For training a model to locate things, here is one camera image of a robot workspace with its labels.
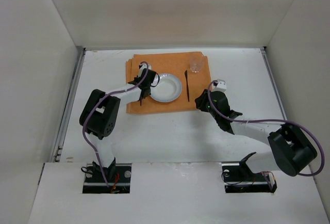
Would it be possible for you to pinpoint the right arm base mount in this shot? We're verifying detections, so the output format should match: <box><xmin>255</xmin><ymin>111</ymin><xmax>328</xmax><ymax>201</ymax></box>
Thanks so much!
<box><xmin>221</xmin><ymin>152</ymin><xmax>277</xmax><ymax>194</ymax></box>

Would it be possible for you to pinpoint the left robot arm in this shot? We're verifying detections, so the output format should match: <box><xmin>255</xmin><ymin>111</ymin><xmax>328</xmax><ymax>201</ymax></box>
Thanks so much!
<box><xmin>79</xmin><ymin>68</ymin><xmax>160</xmax><ymax>181</ymax></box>

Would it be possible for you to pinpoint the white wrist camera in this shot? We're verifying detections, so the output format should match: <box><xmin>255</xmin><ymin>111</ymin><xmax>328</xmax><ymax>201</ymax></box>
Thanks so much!
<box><xmin>212</xmin><ymin>79</ymin><xmax>227</xmax><ymax>92</ymax></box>
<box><xmin>139</xmin><ymin>61</ymin><xmax>152</xmax><ymax>74</ymax></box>

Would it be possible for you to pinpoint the right aluminium frame rail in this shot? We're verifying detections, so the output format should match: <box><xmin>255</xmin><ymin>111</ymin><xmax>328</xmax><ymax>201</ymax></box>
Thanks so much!
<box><xmin>260</xmin><ymin>47</ymin><xmax>287</xmax><ymax>120</ymax></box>

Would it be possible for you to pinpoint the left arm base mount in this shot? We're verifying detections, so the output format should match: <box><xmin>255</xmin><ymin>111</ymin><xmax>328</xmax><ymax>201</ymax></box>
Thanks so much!
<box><xmin>80</xmin><ymin>164</ymin><xmax>132</xmax><ymax>194</ymax></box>

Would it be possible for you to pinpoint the left aluminium frame rail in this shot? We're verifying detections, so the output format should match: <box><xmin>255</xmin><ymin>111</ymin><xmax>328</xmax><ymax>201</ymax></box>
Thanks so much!
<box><xmin>49</xmin><ymin>46</ymin><xmax>86</xmax><ymax>163</ymax></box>

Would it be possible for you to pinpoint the orange cloth napkin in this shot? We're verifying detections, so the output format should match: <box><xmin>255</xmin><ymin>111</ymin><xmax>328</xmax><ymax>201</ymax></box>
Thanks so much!
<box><xmin>126</xmin><ymin>52</ymin><xmax>211</xmax><ymax>114</ymax></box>

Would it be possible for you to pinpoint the clear plastic cup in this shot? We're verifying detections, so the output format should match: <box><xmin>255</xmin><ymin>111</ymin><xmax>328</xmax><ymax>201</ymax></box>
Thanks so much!
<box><xmin>189</xmin><ymin>55</ymin><xmax>205</xmax><ymax>73</ymax></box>

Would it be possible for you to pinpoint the white paper plate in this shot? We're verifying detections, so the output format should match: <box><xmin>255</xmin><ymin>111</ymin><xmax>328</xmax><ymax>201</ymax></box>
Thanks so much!
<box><xmin>150</xmin><ymin>73</ymin><xmax>182</xmax><ymax>103</ymax></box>

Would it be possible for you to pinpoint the aluminium frame rail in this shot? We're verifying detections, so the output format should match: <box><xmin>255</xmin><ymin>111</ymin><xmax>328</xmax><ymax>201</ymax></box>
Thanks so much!
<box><xmin>49</xmin><ymin>46</ymin><xmax>86</xmax><ymax>163</ymax></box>
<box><xmin>260</xmin><ymin>47</ymin><xmax>287</xmax><ymax>120</ymax></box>

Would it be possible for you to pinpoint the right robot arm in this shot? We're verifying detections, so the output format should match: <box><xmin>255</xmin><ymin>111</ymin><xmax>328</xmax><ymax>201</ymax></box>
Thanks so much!
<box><xmin>195</xmin><ymin>89</ymin><xmax>325</xmax><ymax>177</ymax></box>

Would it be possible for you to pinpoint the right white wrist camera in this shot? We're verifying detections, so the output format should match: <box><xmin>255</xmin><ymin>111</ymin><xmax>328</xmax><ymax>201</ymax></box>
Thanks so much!
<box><xmin>212</xmin><ymin>79</ymin><xmax>227</xmax><ymax>92</ymax></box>

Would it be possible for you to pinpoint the black plastic knife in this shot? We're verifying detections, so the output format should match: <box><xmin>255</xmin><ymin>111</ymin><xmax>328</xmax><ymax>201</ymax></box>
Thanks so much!
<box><xmin>184</xmin><ymin>70</ymin><xmax>190</xmax><ymax>102</ymax></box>

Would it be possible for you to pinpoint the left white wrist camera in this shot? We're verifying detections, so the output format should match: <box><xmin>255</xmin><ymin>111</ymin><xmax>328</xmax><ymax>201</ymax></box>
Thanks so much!
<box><xmin>139</xmin><ymin>61</ymin><xmax>152</xmax><ymax>74</ymax></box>

